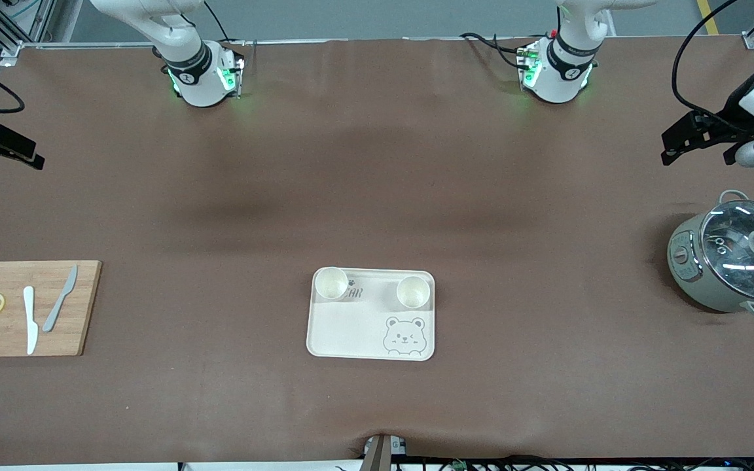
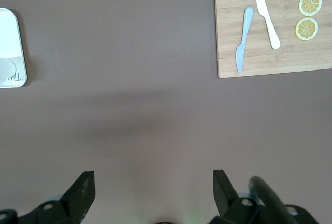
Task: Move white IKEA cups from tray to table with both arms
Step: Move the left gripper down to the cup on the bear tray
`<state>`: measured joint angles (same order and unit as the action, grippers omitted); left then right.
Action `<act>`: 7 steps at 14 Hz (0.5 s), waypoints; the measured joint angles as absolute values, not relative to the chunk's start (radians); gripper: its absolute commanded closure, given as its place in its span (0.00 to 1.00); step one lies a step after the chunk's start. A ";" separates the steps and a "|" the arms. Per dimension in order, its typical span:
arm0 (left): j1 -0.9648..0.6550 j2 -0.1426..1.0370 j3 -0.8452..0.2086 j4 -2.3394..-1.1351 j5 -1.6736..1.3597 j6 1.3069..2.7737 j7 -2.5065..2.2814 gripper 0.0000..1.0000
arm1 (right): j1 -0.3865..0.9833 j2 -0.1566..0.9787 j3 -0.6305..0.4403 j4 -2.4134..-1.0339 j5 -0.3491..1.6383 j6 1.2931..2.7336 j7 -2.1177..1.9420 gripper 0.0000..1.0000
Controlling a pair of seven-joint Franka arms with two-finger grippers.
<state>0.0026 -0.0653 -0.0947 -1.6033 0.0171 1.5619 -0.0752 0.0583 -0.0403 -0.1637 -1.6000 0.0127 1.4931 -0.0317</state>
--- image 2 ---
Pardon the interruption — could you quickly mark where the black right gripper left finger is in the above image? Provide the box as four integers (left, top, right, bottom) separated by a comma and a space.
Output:
18, 170, 96, 224

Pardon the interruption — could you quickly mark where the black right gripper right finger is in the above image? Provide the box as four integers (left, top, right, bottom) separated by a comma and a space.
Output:
207, 169, 268, 224

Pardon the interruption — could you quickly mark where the brown table cover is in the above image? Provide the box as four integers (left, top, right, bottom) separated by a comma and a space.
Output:
0, 0, 332, 224

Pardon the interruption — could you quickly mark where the grey plastic knife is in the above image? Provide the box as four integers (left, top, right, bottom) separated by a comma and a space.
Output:
235, 6, 254, 74

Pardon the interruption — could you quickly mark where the bamboo cutting board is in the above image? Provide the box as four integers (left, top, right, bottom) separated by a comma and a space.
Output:
214, 0, 332, 79

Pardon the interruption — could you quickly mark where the cream bear print tray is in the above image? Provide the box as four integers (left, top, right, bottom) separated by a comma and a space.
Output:
0, 8, 28, 89

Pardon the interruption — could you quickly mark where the toy lemon slice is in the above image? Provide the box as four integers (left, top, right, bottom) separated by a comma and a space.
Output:
298, 0, 323, 17
295, 17, 319, 41

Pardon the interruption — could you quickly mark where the white plastic knife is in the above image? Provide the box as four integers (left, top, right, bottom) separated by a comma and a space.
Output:
255, 0, 281, 50

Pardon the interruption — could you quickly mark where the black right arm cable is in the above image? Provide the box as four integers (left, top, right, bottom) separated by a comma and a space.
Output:
248, 176, 299, 224

